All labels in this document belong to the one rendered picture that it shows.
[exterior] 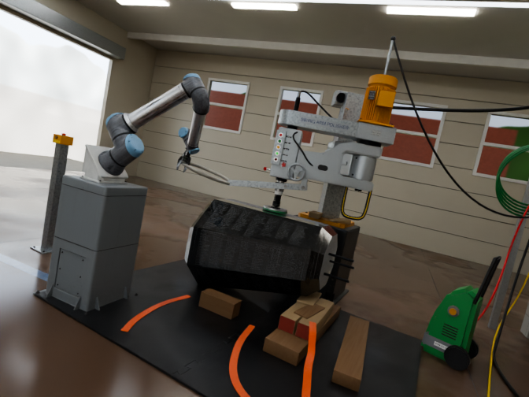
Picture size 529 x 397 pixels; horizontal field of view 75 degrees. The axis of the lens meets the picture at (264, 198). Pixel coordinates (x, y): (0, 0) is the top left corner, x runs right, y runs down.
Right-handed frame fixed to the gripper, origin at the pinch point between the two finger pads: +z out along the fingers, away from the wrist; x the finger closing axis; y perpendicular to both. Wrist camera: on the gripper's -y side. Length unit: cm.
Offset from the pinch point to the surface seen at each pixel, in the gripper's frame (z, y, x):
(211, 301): 76, 74, 45
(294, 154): -52, 42, 74
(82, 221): 46, 63, -58
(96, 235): 49, 73, -47
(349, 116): -110, 1, 132
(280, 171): -35, 40, 70
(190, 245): 51, 35, 25
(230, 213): 14, 35, 45
